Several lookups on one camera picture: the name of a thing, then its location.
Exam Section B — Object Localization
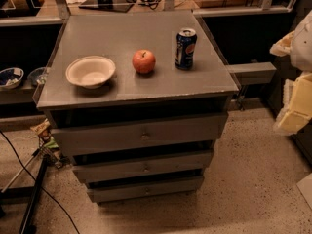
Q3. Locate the grey drawer cabinet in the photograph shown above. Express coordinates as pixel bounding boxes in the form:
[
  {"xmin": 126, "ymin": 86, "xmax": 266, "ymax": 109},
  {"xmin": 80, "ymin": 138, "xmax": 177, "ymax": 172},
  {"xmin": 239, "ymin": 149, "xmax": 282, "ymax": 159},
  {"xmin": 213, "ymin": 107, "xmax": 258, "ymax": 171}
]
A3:
[{"xmin": 37, "ymin": 11, "xmax": 238, "ymax": 190}]

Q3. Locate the white paper bowl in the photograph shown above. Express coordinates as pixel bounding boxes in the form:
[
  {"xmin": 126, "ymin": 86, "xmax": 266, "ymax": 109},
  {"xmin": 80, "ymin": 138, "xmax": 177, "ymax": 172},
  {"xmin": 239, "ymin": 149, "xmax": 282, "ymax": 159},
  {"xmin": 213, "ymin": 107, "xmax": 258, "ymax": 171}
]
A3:
[{"xmin": 65, "ymin": 56, "xmax": 116, "ymax": 89}]

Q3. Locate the grey top drawer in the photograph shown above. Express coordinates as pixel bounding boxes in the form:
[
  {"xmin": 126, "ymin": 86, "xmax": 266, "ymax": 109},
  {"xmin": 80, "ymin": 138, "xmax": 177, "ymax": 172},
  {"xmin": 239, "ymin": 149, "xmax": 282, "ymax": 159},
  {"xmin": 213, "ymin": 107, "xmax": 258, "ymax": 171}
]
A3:
[{"xmin": 53, "ymin": 113, "xmax": 228, "ymax": 156}]

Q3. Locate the black floor cable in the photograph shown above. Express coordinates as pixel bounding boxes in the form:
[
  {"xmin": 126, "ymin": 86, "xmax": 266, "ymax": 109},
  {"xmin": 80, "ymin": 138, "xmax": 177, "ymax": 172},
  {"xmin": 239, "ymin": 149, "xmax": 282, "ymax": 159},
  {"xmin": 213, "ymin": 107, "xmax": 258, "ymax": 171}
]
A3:
[{"xmin": 0, "ymin": 130, "xmax": 81, "ymax": 234}]

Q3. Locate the black monitor stand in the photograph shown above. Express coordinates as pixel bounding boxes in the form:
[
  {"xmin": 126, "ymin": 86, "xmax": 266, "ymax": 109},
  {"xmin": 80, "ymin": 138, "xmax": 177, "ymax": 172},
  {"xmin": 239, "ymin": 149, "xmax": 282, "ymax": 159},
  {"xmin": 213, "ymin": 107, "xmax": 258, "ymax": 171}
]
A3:
[{"xmin": 78, "ymin": 0, "xmax": 134, "ymax": 13}]

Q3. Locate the red apple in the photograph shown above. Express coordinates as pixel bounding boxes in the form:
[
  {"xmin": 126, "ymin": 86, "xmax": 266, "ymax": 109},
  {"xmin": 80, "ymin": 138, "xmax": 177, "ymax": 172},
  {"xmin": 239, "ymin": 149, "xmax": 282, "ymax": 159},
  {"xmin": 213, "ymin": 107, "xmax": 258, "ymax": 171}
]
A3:
[{"xmin": 132, "ymin": 49, "xmax": 156, "ymax": 74}]

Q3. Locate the grey side shelf block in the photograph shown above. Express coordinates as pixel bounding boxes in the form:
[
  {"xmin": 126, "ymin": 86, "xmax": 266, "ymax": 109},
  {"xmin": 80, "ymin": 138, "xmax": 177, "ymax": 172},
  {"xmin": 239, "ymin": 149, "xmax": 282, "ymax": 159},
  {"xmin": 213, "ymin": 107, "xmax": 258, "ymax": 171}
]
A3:
[{"xmin": 226, "ymin": 62, "xmax": 276, "ymax": 86}]

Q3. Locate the blue pepsi can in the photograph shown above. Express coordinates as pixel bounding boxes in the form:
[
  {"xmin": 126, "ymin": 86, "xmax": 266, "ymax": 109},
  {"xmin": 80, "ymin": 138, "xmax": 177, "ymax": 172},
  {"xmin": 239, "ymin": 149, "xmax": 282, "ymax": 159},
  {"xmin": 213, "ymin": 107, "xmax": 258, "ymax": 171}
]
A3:
[{"xmin": 175, "ymin": 28, "xmax": 197, "ymax": 70}]

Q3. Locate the grey drawer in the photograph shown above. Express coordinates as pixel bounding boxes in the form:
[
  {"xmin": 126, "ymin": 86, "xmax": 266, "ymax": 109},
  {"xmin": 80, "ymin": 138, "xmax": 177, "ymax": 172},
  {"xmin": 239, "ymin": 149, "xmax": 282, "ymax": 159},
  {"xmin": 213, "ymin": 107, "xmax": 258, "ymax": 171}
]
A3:
[
  {"xmin": 53, "ymin": 113, "xmax": 228, "ymax": 156},
  {"xmin": 87, "ymin": 175, "xmax": 204, "ymax": 203},
  {"xmin": 73, "ymin": 149, "xmax": 214, "ymax": 183}
]

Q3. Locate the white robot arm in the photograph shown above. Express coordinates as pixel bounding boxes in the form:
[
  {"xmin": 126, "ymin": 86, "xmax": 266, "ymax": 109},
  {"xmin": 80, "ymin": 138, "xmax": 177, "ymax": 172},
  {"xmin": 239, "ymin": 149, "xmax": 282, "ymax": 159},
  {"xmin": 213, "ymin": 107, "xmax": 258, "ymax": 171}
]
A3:
[{"xmin": 270, "ymin": 11, "xmax": 312, "ymax": 136}]

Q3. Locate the grey middle drawer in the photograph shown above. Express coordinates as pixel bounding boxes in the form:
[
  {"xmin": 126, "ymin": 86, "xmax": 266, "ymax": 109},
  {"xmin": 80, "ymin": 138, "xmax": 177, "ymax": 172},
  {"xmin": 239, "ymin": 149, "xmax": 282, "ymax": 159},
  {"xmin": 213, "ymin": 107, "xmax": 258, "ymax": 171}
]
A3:
[{"xmin": 73, "ymin": 149, "xmax": 214, "ymax": 183}]

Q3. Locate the small grey bowl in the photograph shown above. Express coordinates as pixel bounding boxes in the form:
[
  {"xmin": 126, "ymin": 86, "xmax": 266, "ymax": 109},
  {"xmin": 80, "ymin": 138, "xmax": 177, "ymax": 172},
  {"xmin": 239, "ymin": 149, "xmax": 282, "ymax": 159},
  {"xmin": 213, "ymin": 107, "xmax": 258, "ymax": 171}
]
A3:
[{"xmin": 27, "ymin": 67, "xmax": 50, "ymax": 86}]

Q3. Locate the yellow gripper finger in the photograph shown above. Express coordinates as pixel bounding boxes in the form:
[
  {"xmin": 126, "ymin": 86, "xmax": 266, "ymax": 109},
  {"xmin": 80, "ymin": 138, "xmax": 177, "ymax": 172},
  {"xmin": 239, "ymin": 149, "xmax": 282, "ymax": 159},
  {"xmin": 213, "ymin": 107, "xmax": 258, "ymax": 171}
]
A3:
[{"xmin": 273, "ymin": 72, "xmax": 312, "ymax": 136}]

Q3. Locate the crumpled snack bag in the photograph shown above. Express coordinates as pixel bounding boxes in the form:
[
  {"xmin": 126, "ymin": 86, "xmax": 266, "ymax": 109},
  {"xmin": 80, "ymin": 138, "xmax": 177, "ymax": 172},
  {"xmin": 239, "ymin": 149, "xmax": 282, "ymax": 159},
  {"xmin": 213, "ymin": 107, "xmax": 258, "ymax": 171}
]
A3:
[{"xmin": 30, "ymin": 119, "xmax": 63, "ymax": 169}]

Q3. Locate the black metal stand leg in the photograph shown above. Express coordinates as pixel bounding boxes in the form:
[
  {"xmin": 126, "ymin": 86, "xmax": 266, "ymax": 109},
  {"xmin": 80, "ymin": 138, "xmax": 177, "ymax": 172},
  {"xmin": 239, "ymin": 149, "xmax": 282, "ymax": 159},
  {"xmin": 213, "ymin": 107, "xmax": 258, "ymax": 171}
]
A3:
[{"xmin": 19, "ymin": 158, "xmax": 47, "ymax": 234}]

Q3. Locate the grey bottom drawer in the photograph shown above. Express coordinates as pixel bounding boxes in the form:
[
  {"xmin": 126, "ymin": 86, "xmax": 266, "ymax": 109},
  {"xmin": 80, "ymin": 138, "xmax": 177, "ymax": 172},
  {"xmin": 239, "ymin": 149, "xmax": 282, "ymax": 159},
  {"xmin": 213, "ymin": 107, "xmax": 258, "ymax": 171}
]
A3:
[{"xmin": 87, "ymin": 175, "xmax": 204, "ymax": 203}]

